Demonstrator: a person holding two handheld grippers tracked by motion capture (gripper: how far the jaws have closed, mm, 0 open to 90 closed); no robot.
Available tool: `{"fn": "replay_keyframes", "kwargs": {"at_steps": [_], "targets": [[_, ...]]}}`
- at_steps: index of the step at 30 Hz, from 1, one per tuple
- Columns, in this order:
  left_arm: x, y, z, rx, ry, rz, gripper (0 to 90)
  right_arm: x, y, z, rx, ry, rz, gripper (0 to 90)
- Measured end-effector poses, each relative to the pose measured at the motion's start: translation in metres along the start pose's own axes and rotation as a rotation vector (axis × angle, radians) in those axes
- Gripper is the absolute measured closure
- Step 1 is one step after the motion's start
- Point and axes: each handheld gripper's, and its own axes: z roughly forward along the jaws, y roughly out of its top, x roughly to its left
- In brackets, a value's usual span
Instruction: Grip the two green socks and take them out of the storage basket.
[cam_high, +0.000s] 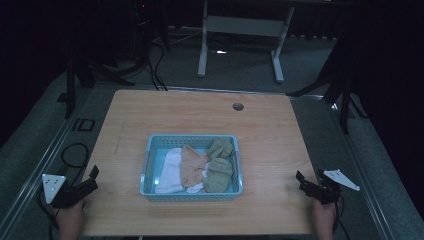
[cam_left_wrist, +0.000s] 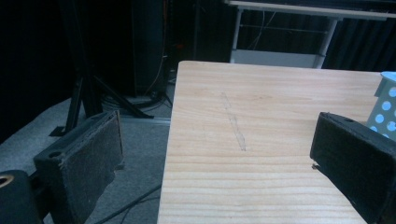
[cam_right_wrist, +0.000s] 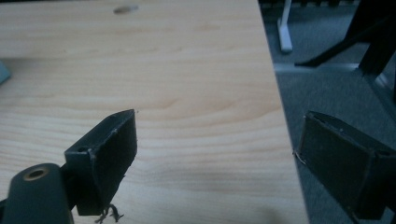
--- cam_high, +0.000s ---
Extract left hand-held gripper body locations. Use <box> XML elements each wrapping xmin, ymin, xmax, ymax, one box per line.
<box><xmin>41</xmin><ymin>173</ymin><xmax>92</xmax><ymax>210</ymax></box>

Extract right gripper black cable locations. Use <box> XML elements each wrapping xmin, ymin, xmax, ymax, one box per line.
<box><xmin>333</xmin><ymin>195</ymin><xmax>352</xmax><ymax>240</ymax></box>

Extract peach sock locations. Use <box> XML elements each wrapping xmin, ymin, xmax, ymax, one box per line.
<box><xmin>180</xmin><ymin>145</ymin><xmax>210</xmax><ymax>189</ymax></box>

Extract black metal stand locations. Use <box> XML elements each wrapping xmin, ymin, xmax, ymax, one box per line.
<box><xmin>285</xmin><ymin>33</ymin><xmax>369</xmax><ymax>136</ymax></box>
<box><xmin>57</xmin><ymin>49</ymin><xmax>136</xmax><ymax>120</ymax></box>

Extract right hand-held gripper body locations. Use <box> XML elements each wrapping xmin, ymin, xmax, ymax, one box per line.
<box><xmin>309</xmin><ymin>168</ymin><xmax>361</xmax><ymax>205</ymax></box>

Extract person's right hand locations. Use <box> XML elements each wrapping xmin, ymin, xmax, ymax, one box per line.
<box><xmin>311</xmin><ymin>199</ymin><xmax>338</xmax><ymax>232</ymax></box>

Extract dark computer tower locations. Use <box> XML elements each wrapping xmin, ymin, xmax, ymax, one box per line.
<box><xmin>128</xmin><ymin>0</ymin><xmax>153</xmax><ymax>66</ymax></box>

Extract black looped cable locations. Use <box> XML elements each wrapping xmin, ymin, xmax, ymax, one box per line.
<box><xmin>60</xmin><ymin>142</ymin><xmax>91</xmax><ymax>186</ymax></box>

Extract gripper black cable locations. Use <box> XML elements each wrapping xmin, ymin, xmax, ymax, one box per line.
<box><xmin>35</xmin><ymin>185</ymin><xmax>58</xmax><ymax>240</ymax></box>
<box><xmin>333</xmin><ymin>195</ymin><xmax>352</xmax><ymax>240</ymax></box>

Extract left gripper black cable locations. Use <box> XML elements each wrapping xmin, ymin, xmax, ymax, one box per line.
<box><xmin>35</xmin><ymin>185</ymin><xmax>58</xmax><ymax>240</ymax></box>

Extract light blue plastic basket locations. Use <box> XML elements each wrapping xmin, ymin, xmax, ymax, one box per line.
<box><xmin>139</xmin><ymin>134</ymin><xmax>244</xmax><ymax>203</ymax></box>

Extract black floor cables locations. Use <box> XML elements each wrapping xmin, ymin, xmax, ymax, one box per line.
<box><xmin>146</xmin><ymin>39</ymin><xmax>169</xmax><ymax>92</ymax></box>

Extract green sock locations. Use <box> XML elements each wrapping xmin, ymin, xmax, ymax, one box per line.
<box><xmin>202</xmin><ymin>157</ymin><xmax>234</xmax><ymax>194</ymax></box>
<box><xmin>206</xmin><ymin>137</ymin><xmax>234</xmax><ymax>161</ymax></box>

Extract white metal desk frame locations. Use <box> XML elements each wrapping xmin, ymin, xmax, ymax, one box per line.
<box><xmin>197</xmin><ymin>0</ymin><xmax>296</xmax><ymax>84</ymax></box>

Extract person's left hand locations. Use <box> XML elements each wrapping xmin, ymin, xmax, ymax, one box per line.
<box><xmin>54</xmin><ymin>197</ymin><xmax>86</xmax><ymax>232</ymax></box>

